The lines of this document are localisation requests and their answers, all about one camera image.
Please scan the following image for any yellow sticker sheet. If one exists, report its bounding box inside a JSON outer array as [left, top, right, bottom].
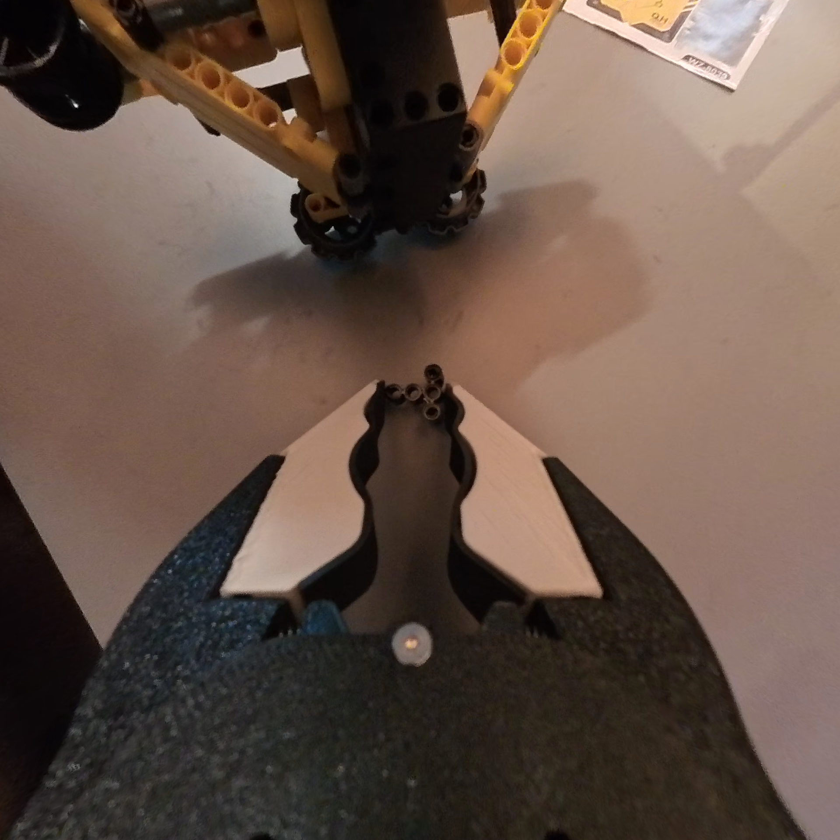
[[564, 0, 793, 91]]

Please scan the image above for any black brick connector piece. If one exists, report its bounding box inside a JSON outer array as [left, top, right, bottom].
[[384, 364, 455, 421]]

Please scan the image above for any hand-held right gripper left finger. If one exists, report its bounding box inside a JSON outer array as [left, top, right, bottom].
[[220, 379, 386, 621]]

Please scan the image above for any yellow toy brick vehicle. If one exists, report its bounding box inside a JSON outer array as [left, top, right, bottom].
[[0, 0, 568, 261]]

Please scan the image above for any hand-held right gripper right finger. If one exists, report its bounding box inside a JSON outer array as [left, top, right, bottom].
[[446, 382, 605, 624]]

